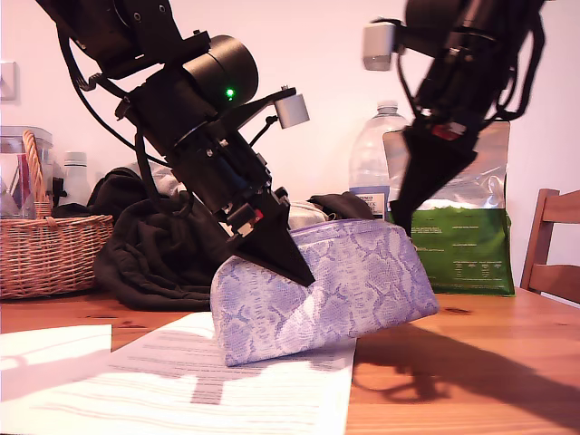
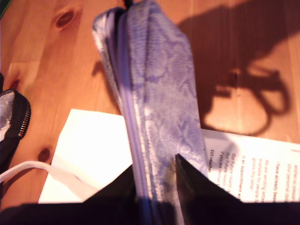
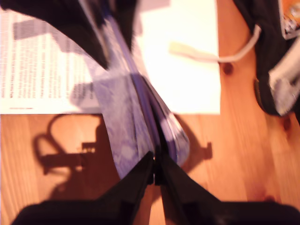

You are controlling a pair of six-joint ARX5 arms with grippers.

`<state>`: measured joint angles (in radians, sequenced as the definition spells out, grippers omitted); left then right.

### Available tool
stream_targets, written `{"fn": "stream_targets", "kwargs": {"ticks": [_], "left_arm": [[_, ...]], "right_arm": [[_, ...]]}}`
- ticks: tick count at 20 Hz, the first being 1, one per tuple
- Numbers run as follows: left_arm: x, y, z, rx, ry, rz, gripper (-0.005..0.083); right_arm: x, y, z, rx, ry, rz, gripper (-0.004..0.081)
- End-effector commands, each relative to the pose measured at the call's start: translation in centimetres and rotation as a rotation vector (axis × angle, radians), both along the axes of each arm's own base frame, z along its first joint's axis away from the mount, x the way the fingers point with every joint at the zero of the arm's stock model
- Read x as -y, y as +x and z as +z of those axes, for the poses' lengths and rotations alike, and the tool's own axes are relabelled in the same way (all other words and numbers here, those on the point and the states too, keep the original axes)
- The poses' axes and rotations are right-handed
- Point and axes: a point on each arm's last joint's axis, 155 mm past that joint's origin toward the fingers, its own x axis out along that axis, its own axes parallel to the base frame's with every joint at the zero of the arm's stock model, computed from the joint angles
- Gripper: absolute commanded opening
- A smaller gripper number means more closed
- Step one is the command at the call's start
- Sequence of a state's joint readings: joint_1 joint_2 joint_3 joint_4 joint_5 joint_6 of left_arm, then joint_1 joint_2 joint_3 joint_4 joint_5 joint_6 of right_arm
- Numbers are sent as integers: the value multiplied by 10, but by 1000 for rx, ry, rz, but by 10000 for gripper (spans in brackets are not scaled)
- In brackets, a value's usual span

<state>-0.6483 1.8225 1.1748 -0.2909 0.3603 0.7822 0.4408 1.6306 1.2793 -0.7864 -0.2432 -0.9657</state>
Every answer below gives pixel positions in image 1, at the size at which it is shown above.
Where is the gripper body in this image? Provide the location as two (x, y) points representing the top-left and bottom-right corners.
(174, 118), (290, 239)
(407, 38), (499, 137)

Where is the white wall switch plate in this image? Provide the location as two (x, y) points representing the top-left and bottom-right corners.
(0, 61), (22, 106)

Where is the black looping cable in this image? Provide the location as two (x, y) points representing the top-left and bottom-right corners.
(56, 22), (176, 171)
(487, 0), (548, 124)
(130, 129), (196, 217)

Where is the black hoodie grey lining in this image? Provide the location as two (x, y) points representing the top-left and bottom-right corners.
(88, 167), (393, 313)

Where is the printed paper sheet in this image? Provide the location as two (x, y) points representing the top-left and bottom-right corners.
(0, 311), (358, 435)

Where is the purple snakeskin zipper pouch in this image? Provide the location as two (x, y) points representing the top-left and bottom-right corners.
(210, 218), (440, 368)

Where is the wooden chair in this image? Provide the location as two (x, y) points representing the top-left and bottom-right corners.
(519, 188), (580, 305)

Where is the large clear water bottle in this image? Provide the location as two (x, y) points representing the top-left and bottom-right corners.
(348, 99), (414, 223)

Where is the clear plastic lidded container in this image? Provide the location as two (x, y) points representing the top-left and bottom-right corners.
(0, 125), (54, 218)

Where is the silver green pet food bag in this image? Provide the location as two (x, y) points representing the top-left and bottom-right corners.
(382, 120), (517, 298)

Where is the thin black camera cable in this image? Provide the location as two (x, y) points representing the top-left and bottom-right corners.
(247, 115), (278, 150)
(396, 43), (427, 120)

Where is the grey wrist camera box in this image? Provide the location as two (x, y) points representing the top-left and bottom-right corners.
(235, 83), (312, 131)
(361, 18), (439, 73)

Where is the blank white paper sheet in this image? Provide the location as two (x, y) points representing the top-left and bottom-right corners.
(0, 324), (113, 400)

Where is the wicker basket with handle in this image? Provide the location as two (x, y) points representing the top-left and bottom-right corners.
(0, 130), (115, 301)

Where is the white insulated bottle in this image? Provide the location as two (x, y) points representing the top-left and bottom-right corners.
(63, 151), (95, 208)

